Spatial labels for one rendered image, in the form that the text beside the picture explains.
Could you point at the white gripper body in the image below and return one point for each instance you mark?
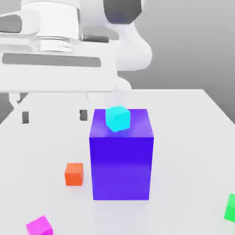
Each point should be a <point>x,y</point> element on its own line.
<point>55,79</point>

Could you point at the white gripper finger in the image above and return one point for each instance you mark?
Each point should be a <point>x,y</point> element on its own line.
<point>25,117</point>
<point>83,115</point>

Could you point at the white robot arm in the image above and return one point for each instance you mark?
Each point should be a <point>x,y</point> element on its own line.
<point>132,51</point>

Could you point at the small cyan cube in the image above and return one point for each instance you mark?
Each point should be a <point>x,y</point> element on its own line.
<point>118,119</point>

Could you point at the small orange cube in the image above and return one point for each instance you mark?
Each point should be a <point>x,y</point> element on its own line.
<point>74,175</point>

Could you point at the small magenta cube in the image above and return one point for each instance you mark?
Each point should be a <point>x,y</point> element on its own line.
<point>39,226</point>

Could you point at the small green cube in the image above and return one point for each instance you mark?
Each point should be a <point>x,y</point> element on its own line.
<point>231,209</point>

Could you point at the large purple box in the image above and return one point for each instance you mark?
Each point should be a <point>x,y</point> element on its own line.
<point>121,165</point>

